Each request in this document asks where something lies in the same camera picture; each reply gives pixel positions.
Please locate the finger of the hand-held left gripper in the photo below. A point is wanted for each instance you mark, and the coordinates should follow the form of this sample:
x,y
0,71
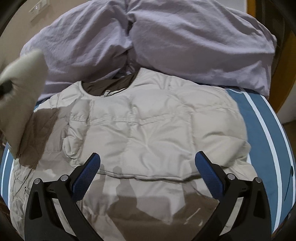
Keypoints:
x,y
5,88

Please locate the dark door panel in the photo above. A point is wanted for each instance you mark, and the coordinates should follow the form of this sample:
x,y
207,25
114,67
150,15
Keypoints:
x,y
275,20

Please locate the orange wooden door frame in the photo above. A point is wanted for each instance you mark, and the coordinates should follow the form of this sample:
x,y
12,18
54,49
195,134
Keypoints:
x,y
281,88

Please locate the blue white striped bed sheet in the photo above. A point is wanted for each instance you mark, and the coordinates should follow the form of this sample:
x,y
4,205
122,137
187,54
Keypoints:
x,y
261,129

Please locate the white wall socket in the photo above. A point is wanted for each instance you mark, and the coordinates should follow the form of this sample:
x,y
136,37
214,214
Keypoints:
x,y
44,2

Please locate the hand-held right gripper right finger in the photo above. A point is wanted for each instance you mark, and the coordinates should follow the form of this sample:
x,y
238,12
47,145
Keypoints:
x,y
208,172

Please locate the white wall switch panel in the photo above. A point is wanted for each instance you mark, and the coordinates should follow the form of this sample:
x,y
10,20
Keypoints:
x,y
36,12

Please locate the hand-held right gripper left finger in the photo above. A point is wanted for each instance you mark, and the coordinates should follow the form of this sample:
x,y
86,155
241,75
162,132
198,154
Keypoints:
x,y
86,172

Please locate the lavender duvet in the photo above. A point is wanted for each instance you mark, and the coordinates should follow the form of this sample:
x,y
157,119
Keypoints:
x,y
175,39

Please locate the beige puffer jacket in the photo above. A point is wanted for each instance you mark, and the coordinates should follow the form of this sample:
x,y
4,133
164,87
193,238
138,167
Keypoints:
x,y
148,120

